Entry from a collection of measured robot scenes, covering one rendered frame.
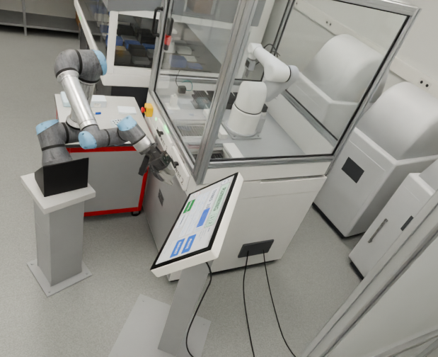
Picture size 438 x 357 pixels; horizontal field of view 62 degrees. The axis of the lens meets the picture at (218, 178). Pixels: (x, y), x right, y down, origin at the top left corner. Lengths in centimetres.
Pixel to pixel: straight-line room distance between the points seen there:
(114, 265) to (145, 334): 57
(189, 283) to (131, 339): 73
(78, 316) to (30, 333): 26
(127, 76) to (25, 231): 137
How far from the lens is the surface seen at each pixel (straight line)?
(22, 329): 251
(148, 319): 248
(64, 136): 205
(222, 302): 269
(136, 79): 307
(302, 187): 244
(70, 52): 182
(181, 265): 143
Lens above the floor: 218
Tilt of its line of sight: 37 degrees down
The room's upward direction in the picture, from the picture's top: 18 degrees clockwise
